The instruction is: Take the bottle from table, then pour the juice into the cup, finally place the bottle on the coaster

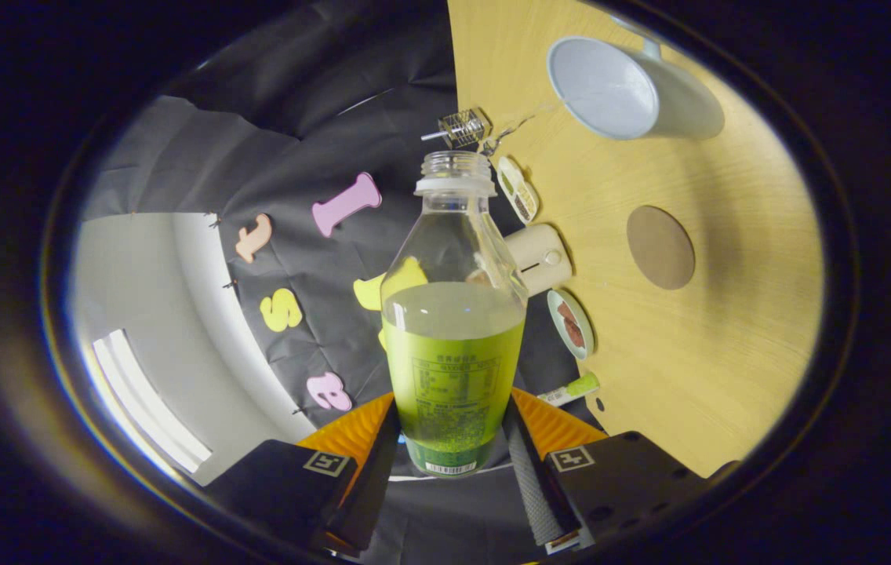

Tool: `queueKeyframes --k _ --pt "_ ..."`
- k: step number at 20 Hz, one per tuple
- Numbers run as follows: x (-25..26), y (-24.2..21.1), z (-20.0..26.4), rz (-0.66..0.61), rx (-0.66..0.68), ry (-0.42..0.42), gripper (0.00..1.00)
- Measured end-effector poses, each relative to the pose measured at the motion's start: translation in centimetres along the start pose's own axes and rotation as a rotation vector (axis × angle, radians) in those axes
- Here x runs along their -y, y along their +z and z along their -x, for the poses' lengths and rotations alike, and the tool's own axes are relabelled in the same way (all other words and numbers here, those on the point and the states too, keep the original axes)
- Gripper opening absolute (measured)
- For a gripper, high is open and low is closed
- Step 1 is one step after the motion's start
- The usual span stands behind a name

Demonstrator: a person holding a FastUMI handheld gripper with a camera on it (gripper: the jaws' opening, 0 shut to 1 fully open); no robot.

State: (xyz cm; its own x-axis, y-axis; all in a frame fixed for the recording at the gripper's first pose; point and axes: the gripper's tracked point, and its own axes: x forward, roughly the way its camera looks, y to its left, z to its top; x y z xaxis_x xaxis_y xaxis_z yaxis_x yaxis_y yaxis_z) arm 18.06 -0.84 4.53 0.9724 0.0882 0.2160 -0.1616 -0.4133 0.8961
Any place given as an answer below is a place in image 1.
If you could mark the white toaster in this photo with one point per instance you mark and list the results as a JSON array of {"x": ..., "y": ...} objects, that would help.
[{"x": 543, "y": 259}]

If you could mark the pale green plate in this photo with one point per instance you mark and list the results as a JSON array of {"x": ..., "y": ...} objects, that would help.
[{"x": 583, "y": 353}]

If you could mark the round brown coaster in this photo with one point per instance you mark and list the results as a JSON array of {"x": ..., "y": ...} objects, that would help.
[{"x": 660, "y": 248}]

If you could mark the green label juice bottle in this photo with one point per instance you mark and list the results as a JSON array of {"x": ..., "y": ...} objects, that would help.
[{"x": 453, "y": 377}]

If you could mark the wooden table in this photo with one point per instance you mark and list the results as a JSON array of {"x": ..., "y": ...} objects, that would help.
[{"x": 689, "y": 377}]

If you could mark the white straw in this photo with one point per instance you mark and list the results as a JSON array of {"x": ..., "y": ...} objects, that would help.
[{"x": 431, "y": 136}]

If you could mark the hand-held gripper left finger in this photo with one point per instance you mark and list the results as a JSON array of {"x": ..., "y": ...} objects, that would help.
[{"x": 375, "y": 494}]

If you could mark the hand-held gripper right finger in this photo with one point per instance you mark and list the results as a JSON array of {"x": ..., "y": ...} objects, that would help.
[{"x": 536, "y": 494}]

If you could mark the brown toast slice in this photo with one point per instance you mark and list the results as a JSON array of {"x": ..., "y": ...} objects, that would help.
[
  {"x": 574, "y": 336},
  {"x": 565, "y": 312}
]

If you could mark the white divided snack tray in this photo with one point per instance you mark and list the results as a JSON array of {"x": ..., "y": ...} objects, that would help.
[{"x": 518, "y": 190}]

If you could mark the white cup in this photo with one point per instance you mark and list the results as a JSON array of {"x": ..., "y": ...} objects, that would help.
[{"x": 685, "y": 110}]

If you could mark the small white green bottle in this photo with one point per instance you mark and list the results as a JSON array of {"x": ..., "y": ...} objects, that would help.
[{"x": 579, "y": 386}]

